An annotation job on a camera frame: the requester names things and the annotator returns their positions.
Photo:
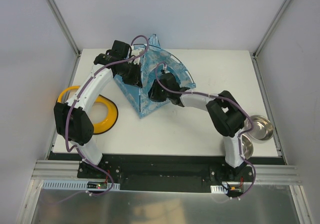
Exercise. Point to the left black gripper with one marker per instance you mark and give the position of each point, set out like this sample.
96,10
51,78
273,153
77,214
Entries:
135,76

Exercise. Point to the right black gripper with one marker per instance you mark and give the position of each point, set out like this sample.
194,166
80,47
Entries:
155,94

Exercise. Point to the blue snowman pet tent fabric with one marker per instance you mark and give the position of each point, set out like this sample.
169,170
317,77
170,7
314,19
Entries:
138,96

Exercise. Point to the black tent pole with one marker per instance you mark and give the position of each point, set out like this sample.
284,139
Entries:
156,55

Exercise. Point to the steel pet bowl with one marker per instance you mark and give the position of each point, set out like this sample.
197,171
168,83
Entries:
247,147
262,130

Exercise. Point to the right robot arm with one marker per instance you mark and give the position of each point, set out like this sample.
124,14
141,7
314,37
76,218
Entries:
227,119

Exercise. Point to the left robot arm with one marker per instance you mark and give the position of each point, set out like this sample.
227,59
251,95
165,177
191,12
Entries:
71,118

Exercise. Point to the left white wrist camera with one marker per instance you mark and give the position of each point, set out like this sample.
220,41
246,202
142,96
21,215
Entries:
134,54

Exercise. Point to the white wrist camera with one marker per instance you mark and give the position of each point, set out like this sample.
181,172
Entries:
164,69
134,54

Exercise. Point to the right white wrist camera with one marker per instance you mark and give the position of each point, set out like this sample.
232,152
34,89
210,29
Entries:
164,69

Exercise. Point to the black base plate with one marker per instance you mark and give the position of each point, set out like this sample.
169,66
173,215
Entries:
166,173

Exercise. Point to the right white cable duct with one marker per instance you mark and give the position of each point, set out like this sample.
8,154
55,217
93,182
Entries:
218,189

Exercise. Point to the white cable duct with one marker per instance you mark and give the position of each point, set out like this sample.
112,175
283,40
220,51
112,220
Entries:
218,189
79,185

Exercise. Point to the left white cable duct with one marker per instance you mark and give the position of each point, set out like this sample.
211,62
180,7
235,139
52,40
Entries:
79,185

